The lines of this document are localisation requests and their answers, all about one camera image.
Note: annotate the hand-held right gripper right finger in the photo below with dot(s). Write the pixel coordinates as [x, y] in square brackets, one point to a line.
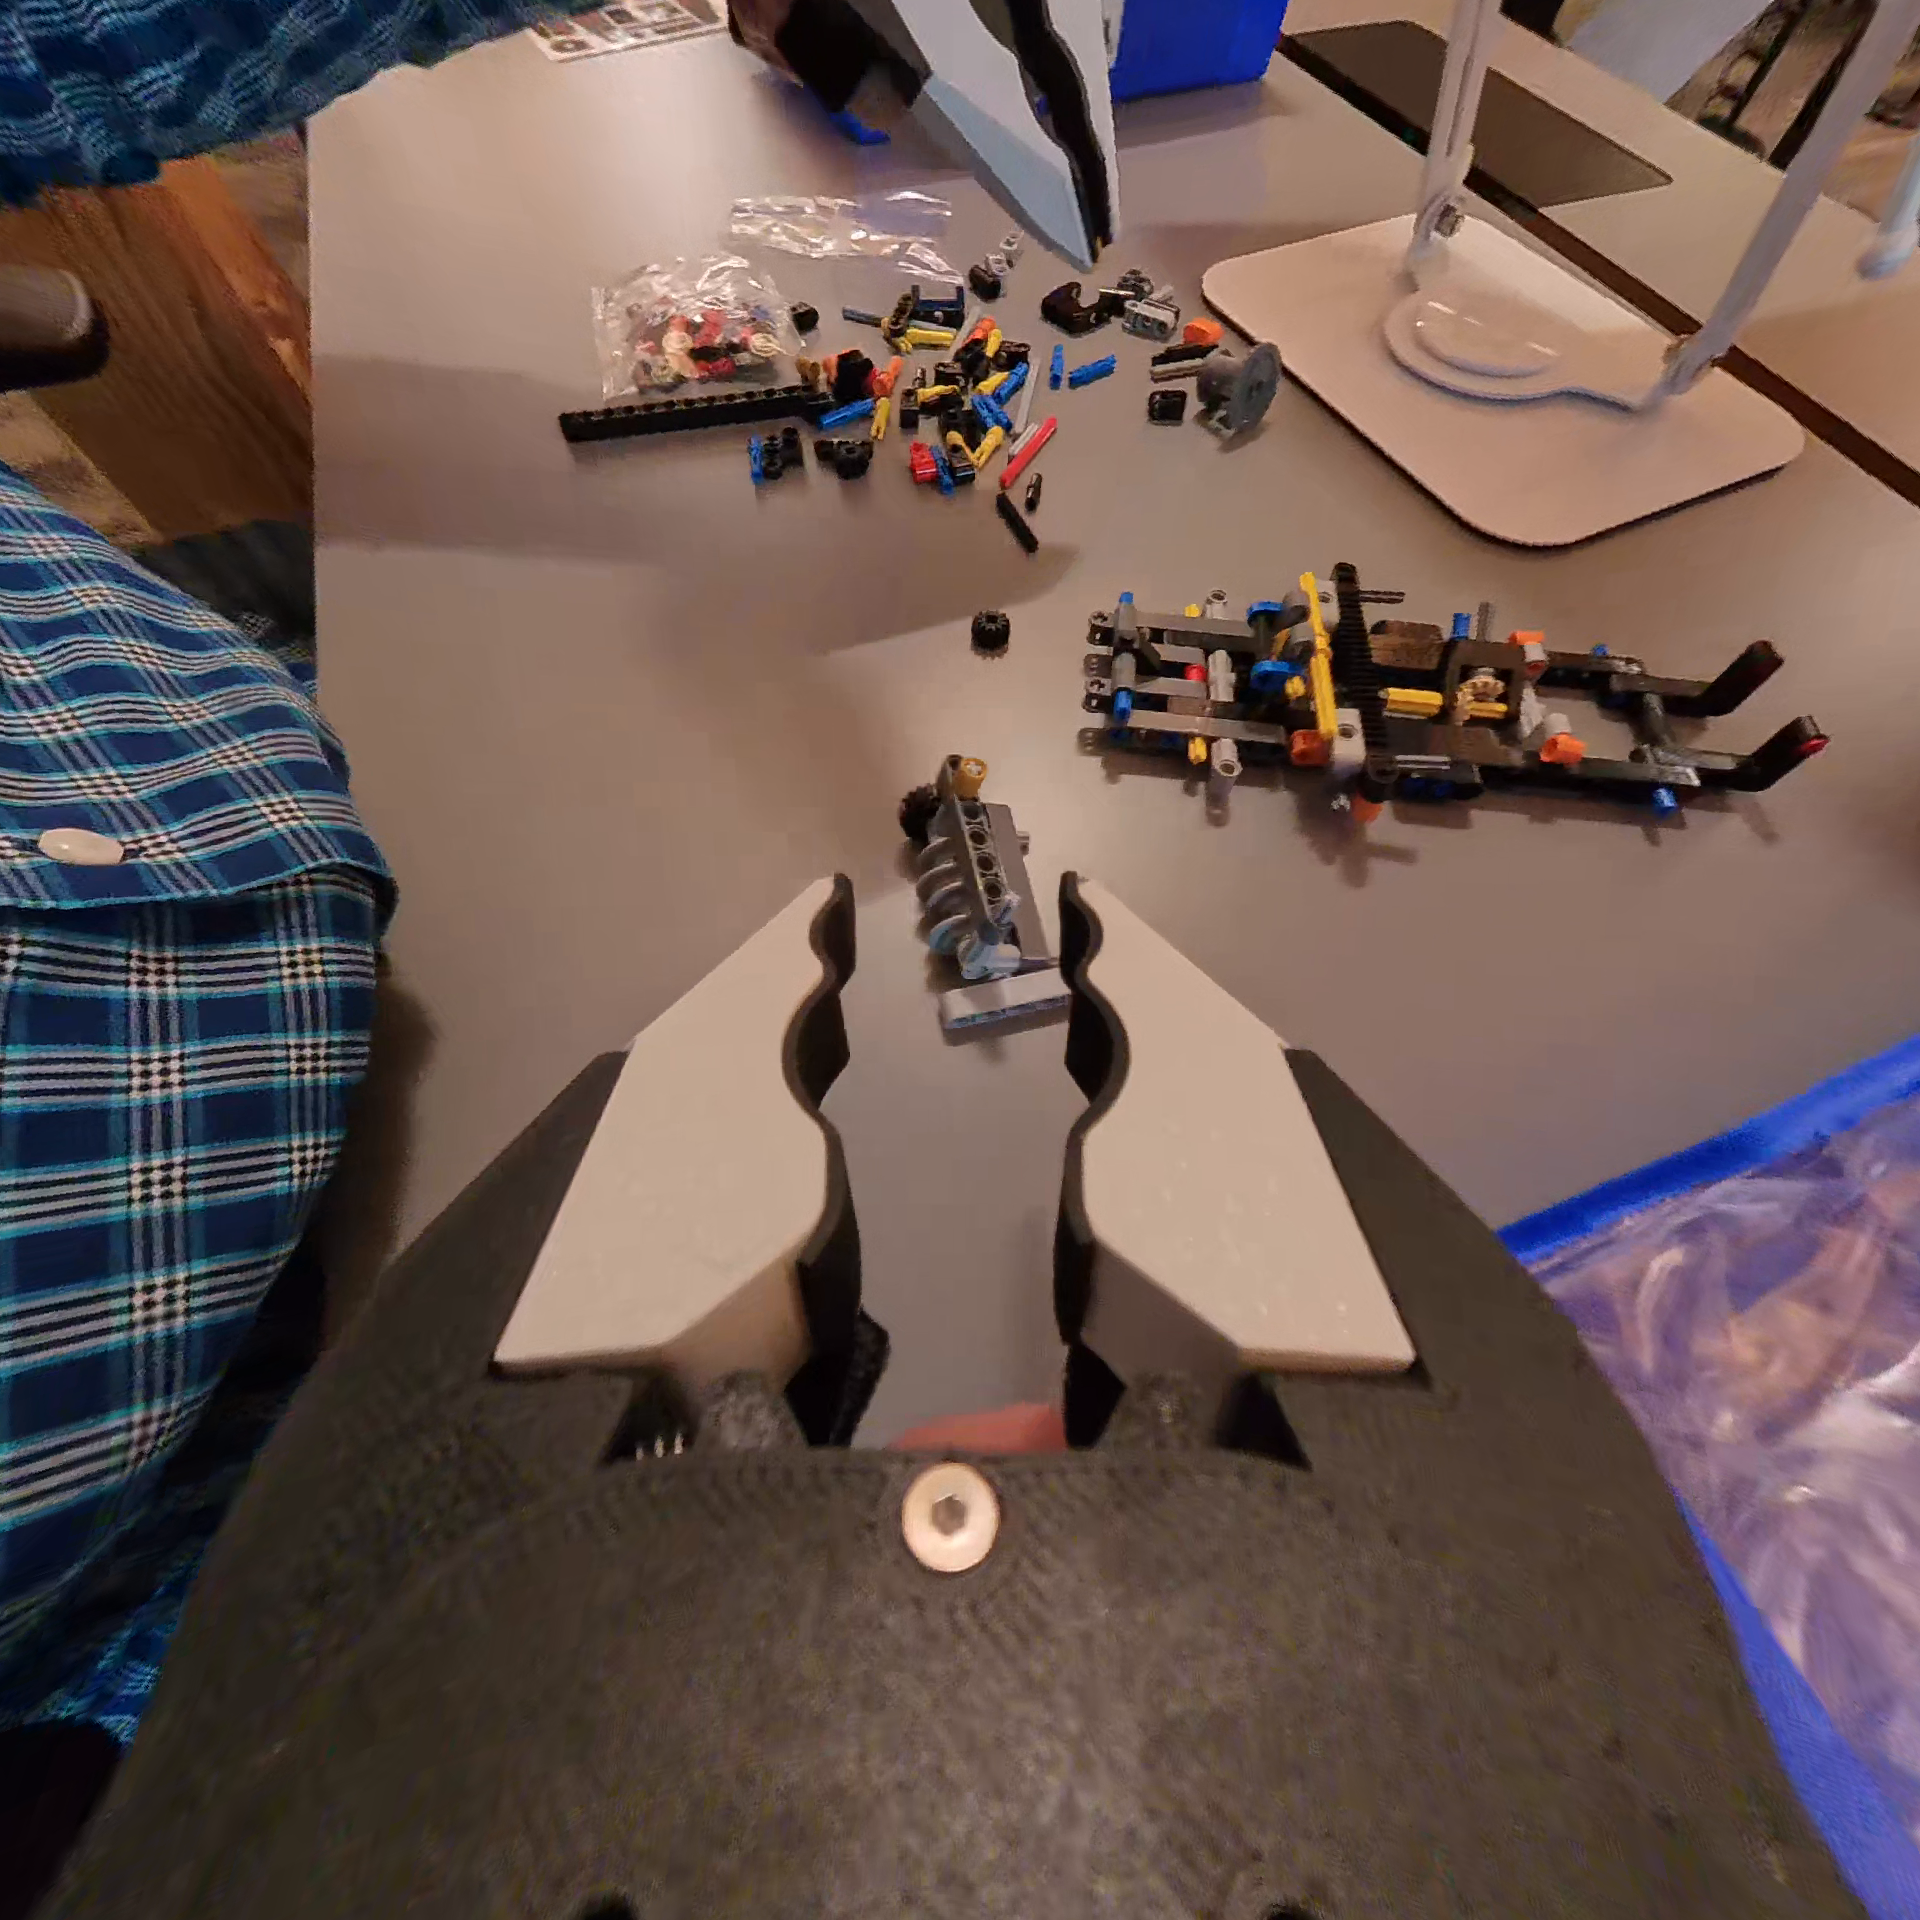
[1231, 1185]

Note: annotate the long black lego beam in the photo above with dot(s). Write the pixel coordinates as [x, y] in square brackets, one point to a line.
[674, 410]

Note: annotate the small black lego gear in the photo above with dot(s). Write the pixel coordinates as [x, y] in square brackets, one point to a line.
[991, 626]

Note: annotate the lego vehicle chassis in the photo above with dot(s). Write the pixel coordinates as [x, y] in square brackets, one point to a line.
[1440, 705]

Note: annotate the plastic bag of lego parts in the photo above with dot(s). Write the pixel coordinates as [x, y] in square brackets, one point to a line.
[691, 331]

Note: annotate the grey lego engine block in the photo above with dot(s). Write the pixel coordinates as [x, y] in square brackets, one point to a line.
[975, 871]

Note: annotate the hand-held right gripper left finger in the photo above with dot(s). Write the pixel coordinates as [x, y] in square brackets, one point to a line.
[691, 1185]

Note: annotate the clear plastic bags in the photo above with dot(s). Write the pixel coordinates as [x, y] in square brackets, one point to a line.
[1800, 1425]

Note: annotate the white desk stand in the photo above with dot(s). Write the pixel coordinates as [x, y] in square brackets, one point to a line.
[1574, 451]

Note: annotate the blue plastic bin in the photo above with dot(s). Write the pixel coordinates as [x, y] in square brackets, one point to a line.
[1725, 1158]
[1200, 44]

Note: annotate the grey lego wheel hub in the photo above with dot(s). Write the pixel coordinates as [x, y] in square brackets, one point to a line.
[1238, 386]

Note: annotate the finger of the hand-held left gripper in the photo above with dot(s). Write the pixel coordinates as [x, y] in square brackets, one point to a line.
[1093, 104]
[991, 120]

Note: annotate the black desk mat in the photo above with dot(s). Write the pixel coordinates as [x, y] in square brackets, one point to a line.
[1500, 120]

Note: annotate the printed sticker sheet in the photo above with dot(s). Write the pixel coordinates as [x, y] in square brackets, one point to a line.
[630, 22]

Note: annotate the empty clear plastic bag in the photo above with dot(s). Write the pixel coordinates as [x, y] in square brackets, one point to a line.
[840, 224]

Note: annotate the pile of lego pieces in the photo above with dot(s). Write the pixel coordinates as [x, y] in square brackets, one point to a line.
[952, 399]

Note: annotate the person's left forearm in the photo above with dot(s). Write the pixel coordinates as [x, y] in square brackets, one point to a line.
[300, 75]

